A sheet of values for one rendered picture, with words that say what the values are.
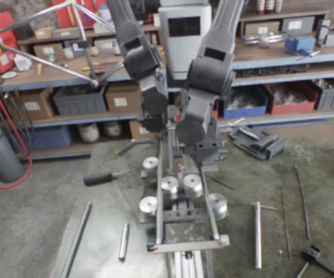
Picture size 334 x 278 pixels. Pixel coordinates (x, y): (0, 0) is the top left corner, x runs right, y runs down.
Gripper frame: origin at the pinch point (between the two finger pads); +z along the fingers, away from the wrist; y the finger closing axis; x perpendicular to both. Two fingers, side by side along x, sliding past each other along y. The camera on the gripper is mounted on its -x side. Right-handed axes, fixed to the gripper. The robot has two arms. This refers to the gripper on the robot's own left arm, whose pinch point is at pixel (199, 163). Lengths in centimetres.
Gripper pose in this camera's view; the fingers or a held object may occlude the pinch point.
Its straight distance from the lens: 63.2
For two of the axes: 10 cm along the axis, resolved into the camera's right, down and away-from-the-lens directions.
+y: 9.9, -1.0, -0.1
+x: -0.5, -6.1, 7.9
